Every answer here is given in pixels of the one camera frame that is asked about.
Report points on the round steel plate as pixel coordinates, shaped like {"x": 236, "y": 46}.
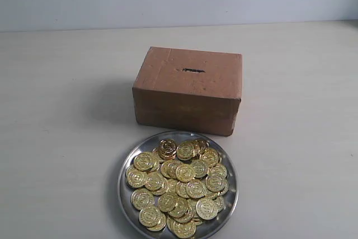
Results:
{"x": 122, "y": 191}

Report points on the brown cardboard slotted box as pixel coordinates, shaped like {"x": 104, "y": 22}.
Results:
{"x": 192, "y": 90}

